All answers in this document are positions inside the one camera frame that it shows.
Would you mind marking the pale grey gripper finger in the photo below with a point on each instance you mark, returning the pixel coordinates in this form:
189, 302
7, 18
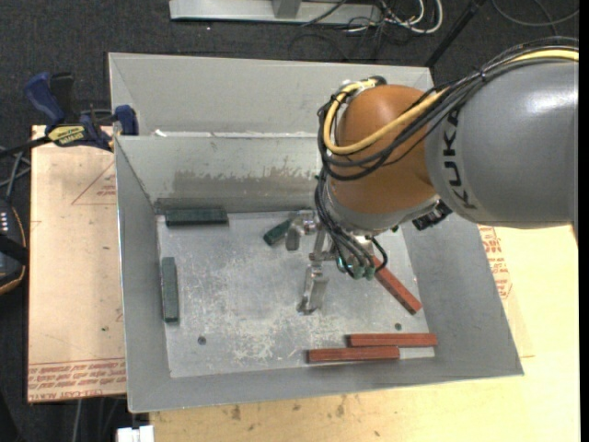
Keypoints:
305, 293
319, 295

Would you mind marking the dark green flat block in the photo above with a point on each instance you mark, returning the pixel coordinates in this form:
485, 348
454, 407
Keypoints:
169, 290
276, 234
197, 217

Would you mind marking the grey metal bin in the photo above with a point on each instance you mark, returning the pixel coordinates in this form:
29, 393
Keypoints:
239, 293

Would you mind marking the red-brown flat block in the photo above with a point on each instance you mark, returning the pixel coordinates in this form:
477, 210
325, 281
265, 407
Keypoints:
391, 340
398, 288
353, 354

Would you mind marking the brown cardboard board, red print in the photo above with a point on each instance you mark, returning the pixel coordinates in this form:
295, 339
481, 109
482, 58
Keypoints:
73, 256

